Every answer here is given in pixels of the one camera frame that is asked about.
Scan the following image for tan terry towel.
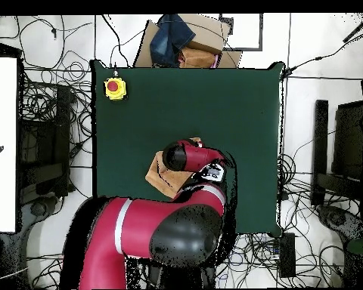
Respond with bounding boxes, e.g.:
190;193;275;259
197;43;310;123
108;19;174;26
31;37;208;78
144;137;203;199

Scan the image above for dark green tablecloth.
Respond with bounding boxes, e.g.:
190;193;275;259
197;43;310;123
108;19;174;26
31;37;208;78
89;59;287;238

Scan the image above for yellow emergency stop button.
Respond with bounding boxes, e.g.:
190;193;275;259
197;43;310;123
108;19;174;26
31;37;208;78
103;76;129;101

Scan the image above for tan towel in box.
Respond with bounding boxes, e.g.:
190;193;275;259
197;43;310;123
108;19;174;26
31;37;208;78
178;46;220;69

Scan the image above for black equipment stand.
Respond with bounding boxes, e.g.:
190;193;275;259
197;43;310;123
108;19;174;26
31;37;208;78
17;84;76;203

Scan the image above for blue denim jeans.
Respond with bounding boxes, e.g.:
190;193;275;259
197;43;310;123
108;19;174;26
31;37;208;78
149;13;197;68

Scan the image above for brown cardboard box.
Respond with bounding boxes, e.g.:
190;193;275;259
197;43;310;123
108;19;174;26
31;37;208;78
132;13;244;69

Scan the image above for long black bar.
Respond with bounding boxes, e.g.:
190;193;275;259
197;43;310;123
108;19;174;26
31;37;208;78
310;99;330;208

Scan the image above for black power strip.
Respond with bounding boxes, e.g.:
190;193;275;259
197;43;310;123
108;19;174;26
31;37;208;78
278;232;296;279

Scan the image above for black panel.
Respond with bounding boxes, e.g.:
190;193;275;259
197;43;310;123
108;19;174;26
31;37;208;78
332;100;363;182

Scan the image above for white desk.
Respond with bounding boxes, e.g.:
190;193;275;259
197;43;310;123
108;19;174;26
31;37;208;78
0;57;18;233

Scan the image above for dark rod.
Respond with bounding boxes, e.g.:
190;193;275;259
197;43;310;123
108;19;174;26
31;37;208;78
342;13;363;43

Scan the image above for dark square frame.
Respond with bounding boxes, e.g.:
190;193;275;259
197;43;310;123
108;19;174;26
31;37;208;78
219;13;264;51

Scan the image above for black cable with connector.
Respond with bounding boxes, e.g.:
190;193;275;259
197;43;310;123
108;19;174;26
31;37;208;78
280;28;363;80

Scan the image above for black pedestal leg with knob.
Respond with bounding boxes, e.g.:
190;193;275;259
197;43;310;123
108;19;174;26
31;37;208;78
20;196;64;233
317;205;363;242

